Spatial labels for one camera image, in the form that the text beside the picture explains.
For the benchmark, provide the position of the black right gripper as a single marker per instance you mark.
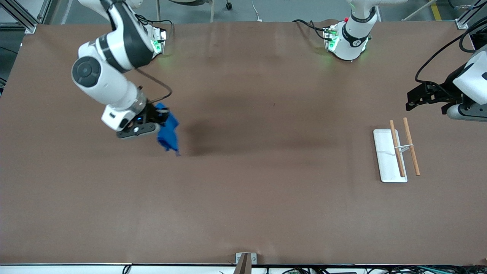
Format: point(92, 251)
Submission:
point(151, 113)

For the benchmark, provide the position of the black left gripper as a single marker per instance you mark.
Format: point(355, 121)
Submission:
point(444, 92)

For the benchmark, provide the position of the blue microfibre towel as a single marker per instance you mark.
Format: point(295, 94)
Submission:
point(169, 131)

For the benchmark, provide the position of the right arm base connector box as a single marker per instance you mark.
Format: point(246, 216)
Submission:
point(159, 40)

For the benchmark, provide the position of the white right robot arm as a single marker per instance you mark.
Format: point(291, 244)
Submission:
point(110, 72)

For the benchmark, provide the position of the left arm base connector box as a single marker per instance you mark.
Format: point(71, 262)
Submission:
point(331, 38)

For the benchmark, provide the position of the yellow floor tape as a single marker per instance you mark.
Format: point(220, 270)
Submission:
point(436, 9)

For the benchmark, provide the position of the office chair base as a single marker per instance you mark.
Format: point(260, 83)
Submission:
point(213, 5)

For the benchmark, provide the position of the brown table cover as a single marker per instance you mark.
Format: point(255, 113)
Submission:
point(266, 198)

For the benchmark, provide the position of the aluminium frame profile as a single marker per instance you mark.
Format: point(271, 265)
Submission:
point(468, 17)
point(19, 15)

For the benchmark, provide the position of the metal table edge bracket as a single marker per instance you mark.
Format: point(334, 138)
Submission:
point(245, 262)

